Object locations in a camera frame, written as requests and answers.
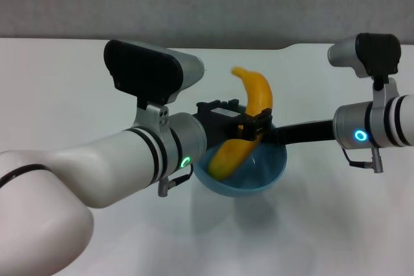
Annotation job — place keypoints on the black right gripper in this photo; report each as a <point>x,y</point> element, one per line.
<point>307,132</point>

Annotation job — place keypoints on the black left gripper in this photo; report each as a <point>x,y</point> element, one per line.
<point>215,125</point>

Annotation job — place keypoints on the yellow banana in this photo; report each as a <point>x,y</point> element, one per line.
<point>257,91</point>

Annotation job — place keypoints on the blue bowl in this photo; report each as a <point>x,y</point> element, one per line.
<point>258,176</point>

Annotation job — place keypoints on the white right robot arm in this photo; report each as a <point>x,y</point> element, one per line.
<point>398,121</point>

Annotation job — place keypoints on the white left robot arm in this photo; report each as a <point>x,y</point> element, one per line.
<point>97,166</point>

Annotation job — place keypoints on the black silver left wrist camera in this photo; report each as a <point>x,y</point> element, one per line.
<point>145,69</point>

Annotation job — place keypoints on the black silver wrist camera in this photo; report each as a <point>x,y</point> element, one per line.
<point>372,53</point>
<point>145,69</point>

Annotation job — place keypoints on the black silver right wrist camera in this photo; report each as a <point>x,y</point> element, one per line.
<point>372,53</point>

